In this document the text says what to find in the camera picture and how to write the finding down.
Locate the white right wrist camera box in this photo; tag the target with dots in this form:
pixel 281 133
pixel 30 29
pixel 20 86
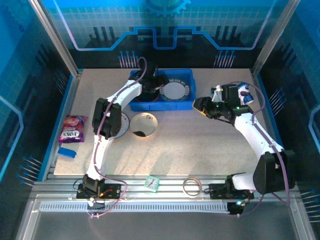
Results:
pixel 216 93

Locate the white plate green lettered rim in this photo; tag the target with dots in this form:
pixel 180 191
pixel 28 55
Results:
pixel 175 91

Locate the aluminium table rail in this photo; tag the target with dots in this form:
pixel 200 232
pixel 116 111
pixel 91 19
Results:
pixel 135 190

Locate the purple candy bag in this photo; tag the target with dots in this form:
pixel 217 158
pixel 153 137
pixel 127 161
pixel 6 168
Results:
pixel 72 127

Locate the white plate black ink painting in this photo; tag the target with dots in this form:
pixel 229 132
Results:
pixel 144 124

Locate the small green square clock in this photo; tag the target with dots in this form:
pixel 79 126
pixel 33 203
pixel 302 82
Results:
pixel 151 183

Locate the blue table edge trim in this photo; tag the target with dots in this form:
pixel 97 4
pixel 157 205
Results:
pixel 272 120
pixel 65 100

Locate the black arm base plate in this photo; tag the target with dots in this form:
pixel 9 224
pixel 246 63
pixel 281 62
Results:
pixel 216 191
pixel 112 193

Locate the white plate orange sunburst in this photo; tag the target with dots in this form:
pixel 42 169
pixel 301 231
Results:
pixel 125 125

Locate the aluminium frame post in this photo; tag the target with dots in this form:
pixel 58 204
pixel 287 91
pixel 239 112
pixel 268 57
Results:
pixel 272 40
pixel 58 40

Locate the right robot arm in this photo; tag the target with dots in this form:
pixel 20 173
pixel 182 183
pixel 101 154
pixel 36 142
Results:
pixel 252 132

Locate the white blue yogurt cup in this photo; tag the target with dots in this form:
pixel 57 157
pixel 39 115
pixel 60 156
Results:
pixel 246 96

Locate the blue plastic bin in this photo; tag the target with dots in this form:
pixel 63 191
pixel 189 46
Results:
pixel 162 106

